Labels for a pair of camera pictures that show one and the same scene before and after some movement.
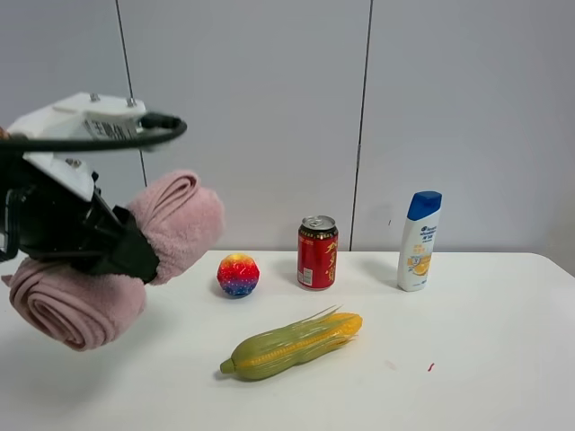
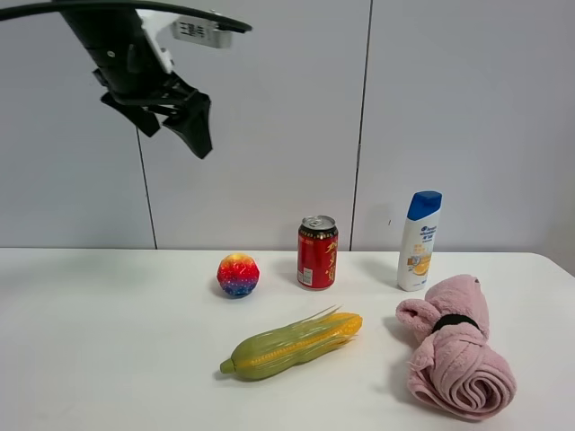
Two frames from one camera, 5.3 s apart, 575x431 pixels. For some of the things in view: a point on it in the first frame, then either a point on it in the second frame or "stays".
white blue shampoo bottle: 418,241 stays
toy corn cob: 323,332 stays
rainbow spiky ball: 238,274 stays
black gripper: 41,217 → 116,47
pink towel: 83,306 → 452,367
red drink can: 317,252 stays
